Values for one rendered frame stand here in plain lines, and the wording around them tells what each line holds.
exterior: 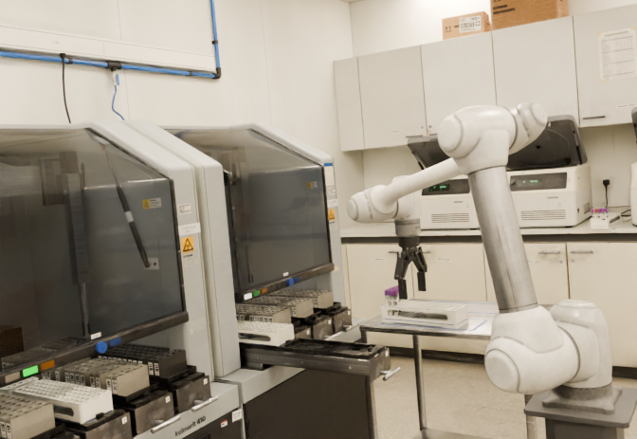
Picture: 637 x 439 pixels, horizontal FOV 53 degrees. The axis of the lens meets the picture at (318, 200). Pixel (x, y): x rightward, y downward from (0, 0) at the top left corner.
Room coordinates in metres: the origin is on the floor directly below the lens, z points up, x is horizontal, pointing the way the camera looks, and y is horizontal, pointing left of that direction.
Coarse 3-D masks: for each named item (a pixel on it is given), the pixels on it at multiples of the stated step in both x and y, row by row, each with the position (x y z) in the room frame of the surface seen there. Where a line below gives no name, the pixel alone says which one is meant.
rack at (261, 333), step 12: (240, 324) 2.27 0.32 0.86; (252, 324) 2.24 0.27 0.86; (264, 324) 2.24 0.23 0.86; (276, 324) 2.21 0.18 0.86; (288, 324) 2.20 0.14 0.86; (240, 336) 2.25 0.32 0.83; (252, 336) 2.29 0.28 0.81; (264, 336) 2.26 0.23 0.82; (276, 336) 2.12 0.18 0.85; (288, 336) 2.16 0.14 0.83
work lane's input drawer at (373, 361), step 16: (240, 352) 2.18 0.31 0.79; (256, 352) 2.14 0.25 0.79; (272, 352) 2.10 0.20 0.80; (288, 352) 2.07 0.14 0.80; (304, 352) 2.05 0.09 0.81; (320, 352) 2.01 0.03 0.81; (336, 352) 1.99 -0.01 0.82; (352, 352) 2.02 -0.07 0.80; (368, 352) 1.96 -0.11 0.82; (384, 352) 1.99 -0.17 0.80; (304, 368) 2.04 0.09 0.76; (320, 368) 2.00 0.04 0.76; (336, 368) 1.97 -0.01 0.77; (352, 368) 1.94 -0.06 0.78; (368, 368) 1.91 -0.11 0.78; (384, 368) 1.99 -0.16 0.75
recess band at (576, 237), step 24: (360, 240) 4.66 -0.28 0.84; (384, 240) 4.55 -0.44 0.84; (432, 240) 4.35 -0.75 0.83; (456, 240) 4.26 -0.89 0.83; (480, 240) 4.17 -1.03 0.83; (528, 240) 4.01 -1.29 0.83; (552, 240) 3.93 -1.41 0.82; (576, 240) 3.85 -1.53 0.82; (600, 240) 3.78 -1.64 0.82; (624, 240) 3.71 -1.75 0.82
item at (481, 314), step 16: (480, 304) 2.43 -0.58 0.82; (496, 304) 2.41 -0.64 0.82; (544, 304) 2.35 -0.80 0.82; (480, 320) 2.20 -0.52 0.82; (368, 336) 2.28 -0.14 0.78; (416, 336) 2.62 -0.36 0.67; (432, 336) 2.12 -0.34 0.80; (448, 336) 2.09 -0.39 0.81; (464, 336) 2.06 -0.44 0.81; (480, 336) 2.04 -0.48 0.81; (416, 352) 2.62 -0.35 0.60; (416, 368) 2.63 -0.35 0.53; (368, 384) 2.27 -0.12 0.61; (416, 384) 2.63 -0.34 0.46; (368, 400) 2.27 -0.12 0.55; (528, 400) 1.96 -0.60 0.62; (368, 416) 2.28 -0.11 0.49; (528, 416) 1.96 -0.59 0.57; (432, 432) 2.57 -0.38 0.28; (448, 432) 2.55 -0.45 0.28; (528, 432) 1.97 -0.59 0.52
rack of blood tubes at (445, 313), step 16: (384, 304) 2.31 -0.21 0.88; (400, 304) 2.29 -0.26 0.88; (416, 304) 2.27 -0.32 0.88; (432, 304) 2.24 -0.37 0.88; (448, 304) 2.22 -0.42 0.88; (464, 304) 2.19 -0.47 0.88; (384, 320) 2.29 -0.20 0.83; (400, 320) 2.25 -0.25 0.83; (416, 320) 2.21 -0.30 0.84; (432, 320) 2.17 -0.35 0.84; (448, 320) 2.14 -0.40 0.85; (464, 320) 2.17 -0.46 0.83
